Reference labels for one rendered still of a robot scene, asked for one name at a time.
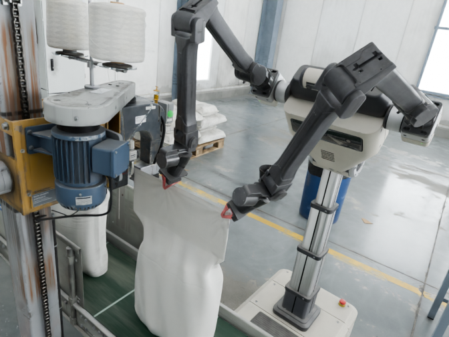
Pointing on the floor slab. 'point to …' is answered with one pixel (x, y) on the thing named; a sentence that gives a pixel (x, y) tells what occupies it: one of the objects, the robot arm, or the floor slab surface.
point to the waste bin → (315, 172)
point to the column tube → (25, 253)
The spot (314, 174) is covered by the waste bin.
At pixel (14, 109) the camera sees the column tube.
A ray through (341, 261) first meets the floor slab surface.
